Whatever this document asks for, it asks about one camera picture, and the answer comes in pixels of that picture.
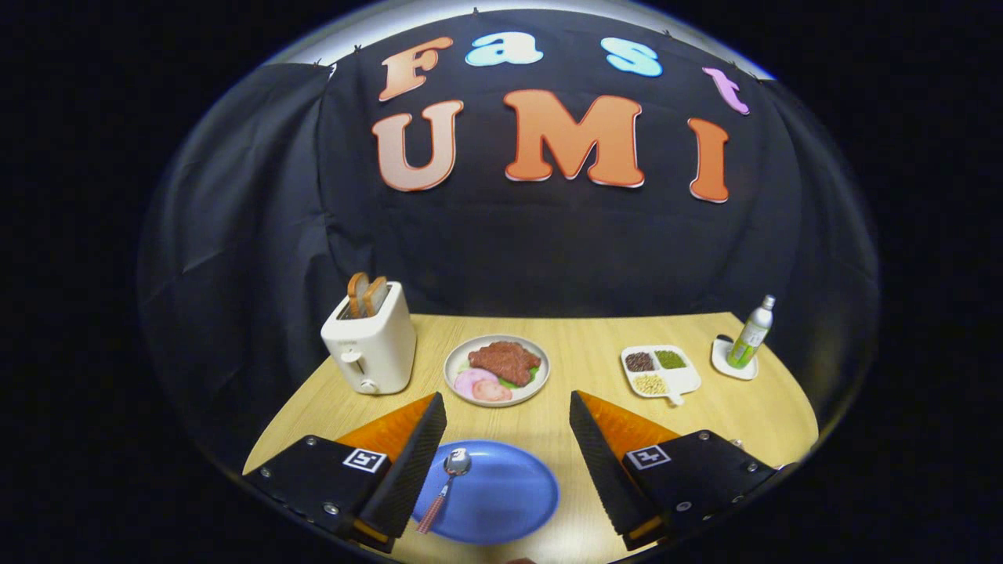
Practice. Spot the grey round food plate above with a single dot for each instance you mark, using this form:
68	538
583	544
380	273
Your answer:
458	356

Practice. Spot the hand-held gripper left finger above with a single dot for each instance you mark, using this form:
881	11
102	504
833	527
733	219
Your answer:
411	470

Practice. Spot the dark brown beans pile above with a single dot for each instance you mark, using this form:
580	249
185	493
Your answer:
639	361

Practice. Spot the silver green drink bottle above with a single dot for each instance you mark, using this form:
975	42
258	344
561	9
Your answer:
748	337

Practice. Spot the blue round plate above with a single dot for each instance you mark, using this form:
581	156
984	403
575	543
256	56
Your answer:
505	497

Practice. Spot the brown meat steak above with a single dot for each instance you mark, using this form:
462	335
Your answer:
504	360

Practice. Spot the cream white toaster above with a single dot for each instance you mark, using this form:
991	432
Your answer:
376	348

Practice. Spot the yellow soybeans pile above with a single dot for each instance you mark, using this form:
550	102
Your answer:
650	384

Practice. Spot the brown toast slice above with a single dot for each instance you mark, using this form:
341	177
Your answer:
377	296
357	294

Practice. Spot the green mung beans pile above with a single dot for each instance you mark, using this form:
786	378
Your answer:
671	359

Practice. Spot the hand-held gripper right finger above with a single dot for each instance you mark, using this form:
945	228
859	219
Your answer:
603	470

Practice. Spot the white divided snack tray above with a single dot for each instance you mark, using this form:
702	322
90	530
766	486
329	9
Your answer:
683	381

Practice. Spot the green lettuce leaf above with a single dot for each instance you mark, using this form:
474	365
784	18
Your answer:
533	376

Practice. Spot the white square saucer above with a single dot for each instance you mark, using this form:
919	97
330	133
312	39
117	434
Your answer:
721	360

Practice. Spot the pink ham slice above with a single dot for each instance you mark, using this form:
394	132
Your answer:
468	381
494	392

